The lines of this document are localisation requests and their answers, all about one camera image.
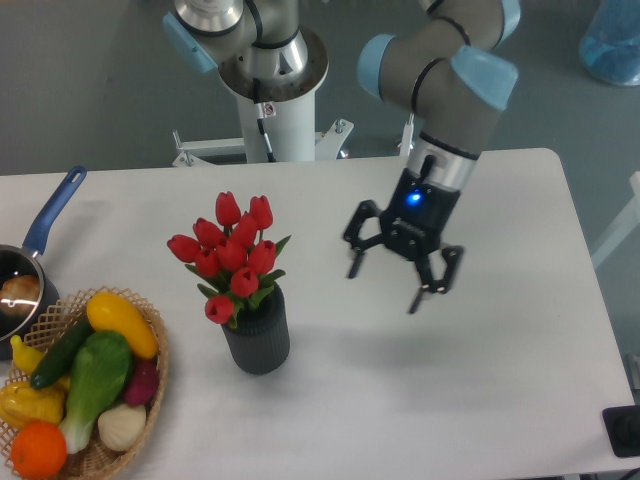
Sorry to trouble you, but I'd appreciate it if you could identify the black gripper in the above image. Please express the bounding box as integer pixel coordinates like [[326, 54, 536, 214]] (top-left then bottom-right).
[[342, 168, 465, 316]]

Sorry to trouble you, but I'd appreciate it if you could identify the red tulip bouquet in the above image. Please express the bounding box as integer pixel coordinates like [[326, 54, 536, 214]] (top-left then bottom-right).
[[167, 191, 289, 330]]

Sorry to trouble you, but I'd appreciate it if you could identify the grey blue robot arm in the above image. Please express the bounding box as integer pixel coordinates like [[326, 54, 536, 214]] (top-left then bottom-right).
[[162, 1, 521, 298]]

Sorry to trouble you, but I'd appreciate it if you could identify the dark grey ribbed vase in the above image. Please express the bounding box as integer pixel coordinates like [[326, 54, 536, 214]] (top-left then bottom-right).
[[222, 284, 290, 375]]

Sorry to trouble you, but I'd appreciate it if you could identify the blue plastic bag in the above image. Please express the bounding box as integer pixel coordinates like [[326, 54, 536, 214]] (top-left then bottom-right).
[[578, 0, 639, 87]]

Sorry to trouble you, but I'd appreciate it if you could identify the black device at edge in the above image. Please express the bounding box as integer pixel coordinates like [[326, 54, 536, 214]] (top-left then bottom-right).
[[602, 405, 640, 458]]

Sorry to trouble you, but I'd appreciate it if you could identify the purple red radish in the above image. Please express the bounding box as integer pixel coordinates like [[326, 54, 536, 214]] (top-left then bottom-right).
[[122, 361, 160, 407]]

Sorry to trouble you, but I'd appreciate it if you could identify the yellow squash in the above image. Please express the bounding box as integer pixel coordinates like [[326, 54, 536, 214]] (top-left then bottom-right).
[[86, 291, 159, 360]]

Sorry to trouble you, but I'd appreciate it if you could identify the green bok choy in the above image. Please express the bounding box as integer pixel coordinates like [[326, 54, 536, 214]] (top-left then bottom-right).
[[59, 331, 132, 455]]

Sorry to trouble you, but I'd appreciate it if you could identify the white garlic bulb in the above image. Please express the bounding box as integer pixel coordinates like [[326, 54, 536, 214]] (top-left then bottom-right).
[[98, 404, 146, 452]]

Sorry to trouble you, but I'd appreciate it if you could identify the dark green cucumber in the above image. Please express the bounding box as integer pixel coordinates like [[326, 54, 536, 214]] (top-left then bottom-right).
[[30, 316, 94, 389]]

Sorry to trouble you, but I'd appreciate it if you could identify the bread roll in pan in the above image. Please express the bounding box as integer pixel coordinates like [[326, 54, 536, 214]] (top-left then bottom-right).
[[1, 275, 40, 318]]

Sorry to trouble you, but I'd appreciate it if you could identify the yellow banana pepper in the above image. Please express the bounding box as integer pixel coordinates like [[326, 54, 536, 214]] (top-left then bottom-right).
[[10, 335, 45, 375]]

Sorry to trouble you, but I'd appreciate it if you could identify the small yellow pumpkin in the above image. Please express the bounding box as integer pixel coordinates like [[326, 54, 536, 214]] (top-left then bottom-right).
[[1, 381, 66, 430]]

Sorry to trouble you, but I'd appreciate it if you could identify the orange fruit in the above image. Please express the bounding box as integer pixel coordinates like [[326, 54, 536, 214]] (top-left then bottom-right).
[[10, 421, 67, 479]]

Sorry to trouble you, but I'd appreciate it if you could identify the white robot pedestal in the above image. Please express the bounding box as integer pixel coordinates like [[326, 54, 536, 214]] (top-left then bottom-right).
[[172, 27, 417, 168]]

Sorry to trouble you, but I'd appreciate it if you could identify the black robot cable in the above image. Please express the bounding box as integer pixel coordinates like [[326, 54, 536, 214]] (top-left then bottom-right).
[[252, 78, 277, 163]]

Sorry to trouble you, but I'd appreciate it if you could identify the white frame at right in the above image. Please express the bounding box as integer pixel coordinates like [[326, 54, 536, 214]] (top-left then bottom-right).
[[590, 171, 639, 269]]

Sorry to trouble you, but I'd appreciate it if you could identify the blue handled saucepan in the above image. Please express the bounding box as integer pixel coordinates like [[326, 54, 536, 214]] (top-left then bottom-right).
[[1, 166, 87, 361]]

